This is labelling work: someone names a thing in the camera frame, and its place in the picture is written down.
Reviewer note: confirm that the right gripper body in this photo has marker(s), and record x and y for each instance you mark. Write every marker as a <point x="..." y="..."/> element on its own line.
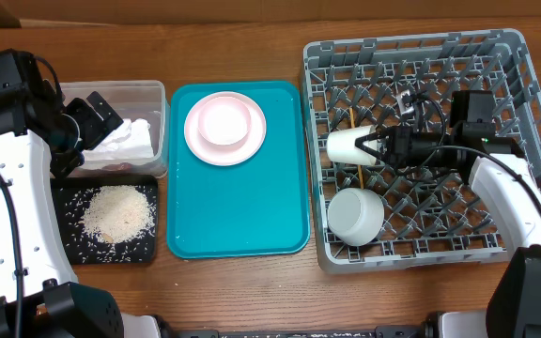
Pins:
<point x="414" y="146"/>

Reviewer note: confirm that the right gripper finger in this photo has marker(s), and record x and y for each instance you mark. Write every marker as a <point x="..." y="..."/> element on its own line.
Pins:
<point x="374" y="149"/>
<point x="377" y="136"/>

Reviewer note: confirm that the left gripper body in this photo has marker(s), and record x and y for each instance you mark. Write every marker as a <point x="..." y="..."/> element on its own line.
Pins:
<point x="68" y="143"/>

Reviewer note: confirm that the white paper cup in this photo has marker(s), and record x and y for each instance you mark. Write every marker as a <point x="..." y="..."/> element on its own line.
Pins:
<point x="341" y="147"/>

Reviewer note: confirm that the white napkin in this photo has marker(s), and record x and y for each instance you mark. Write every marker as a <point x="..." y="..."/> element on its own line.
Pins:
<point x="128" y="142"/>

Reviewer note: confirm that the wooden chopstick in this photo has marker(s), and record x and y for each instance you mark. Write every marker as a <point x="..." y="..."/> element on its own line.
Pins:
<point x="359" y="168"/>

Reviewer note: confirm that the grey bowl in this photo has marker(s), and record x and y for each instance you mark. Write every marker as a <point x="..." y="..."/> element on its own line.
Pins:
<point x="355" y="216"/>

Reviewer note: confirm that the rice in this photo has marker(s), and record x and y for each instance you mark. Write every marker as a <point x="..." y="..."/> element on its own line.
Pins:
<point x="119" y="213"/>

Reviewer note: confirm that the red snack wrapper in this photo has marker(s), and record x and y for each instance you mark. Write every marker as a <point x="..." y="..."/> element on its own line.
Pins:
<point x="117" y="167"/>

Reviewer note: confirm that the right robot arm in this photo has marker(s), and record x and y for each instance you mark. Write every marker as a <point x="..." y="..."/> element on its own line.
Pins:
<point x="496" y="170"/>

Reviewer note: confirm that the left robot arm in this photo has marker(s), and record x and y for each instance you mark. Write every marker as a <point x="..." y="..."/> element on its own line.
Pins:
<point x="40" y="138"/>

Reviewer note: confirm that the grey dishwasher rack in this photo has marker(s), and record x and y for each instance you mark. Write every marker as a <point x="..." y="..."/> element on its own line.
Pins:
<point x="430" y="217"/>

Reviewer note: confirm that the clear plastic bin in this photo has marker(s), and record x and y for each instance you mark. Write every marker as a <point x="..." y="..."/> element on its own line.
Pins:
<point x="130" y="99"/>

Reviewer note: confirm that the black plastic tray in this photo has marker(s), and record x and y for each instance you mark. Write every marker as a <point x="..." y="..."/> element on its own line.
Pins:
<point x="72" y="197"/>

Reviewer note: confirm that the cardboard backdrop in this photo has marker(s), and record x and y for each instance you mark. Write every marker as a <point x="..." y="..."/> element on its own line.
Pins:
<point x="101" y="12"/>

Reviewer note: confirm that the pink large plate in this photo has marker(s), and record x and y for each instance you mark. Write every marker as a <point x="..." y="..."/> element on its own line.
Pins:
<point x="226" y="155"/>

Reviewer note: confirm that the pink small plate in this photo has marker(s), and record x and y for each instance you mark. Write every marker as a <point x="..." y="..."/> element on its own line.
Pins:
<point x="224" y="121"/>

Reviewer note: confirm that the teal plastic tray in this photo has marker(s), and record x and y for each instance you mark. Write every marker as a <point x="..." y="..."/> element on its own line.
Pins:
<point x="258" y="207"/>

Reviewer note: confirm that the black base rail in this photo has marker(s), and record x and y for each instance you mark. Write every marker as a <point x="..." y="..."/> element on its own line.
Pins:
<point x="425" y="330"/>

